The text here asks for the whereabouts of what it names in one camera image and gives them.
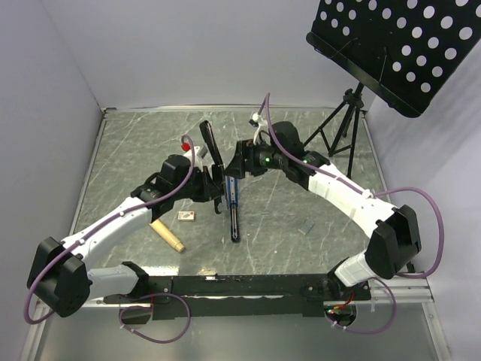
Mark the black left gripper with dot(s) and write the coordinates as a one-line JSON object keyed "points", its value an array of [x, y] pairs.
{"points": [[207, 189]]}

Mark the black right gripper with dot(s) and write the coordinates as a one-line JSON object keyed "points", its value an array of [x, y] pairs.
{"points": [[239, 166]]}

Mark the blue stapler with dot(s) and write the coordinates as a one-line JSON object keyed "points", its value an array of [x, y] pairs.
{"points": [[232, 189]]}

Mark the black stapler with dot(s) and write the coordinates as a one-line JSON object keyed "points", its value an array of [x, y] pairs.
{"points": [[209, 140]]}

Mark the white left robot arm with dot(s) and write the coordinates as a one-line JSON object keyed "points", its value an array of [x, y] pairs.
{"points": [[63, 273]]}

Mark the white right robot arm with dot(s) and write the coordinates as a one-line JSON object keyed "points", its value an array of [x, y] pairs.
{"points": [[393, 232]]}

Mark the small staple box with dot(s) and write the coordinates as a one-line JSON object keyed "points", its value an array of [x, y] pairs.
{"points": [[186, 216]]}

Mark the grey staple strip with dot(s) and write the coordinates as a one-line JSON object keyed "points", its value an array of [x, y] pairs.
{"points": [[306, 226]]}

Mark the black music stand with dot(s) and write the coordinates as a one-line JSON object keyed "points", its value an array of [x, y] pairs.
{"points": [[421, 59]]}

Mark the cream recorder flute piece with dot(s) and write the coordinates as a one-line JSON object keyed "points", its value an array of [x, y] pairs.
{"points": [[167, 235]]}

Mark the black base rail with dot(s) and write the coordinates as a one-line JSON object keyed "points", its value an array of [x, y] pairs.
{"points": [[241, 295]]}

